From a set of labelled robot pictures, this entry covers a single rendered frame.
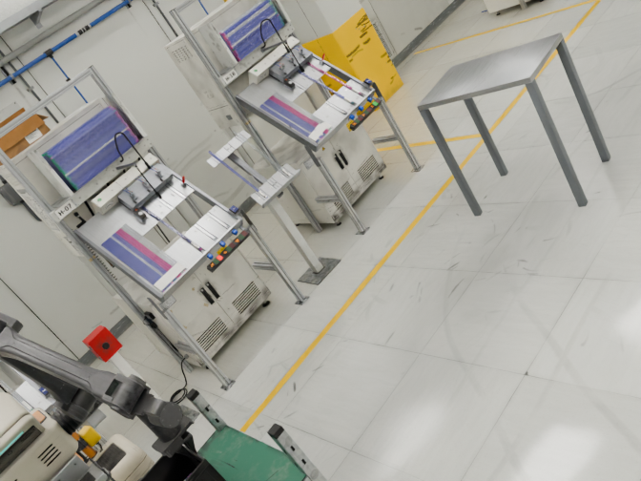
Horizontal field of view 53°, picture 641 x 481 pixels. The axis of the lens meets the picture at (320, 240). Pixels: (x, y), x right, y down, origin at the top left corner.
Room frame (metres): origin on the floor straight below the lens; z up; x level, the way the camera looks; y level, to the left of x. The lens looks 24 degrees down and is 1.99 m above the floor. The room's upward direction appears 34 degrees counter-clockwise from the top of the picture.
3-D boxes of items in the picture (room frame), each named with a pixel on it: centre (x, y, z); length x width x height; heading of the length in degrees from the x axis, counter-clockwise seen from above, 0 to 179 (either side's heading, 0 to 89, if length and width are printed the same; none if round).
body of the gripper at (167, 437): (1.33, 0.56, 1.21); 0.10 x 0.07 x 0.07; 120
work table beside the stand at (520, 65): (3.27, -1.25, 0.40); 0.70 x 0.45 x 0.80; 36
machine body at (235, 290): (4.10, 0.95, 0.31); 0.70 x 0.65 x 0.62; 120
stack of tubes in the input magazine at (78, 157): (4.03, 0.83, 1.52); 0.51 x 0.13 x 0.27; 120
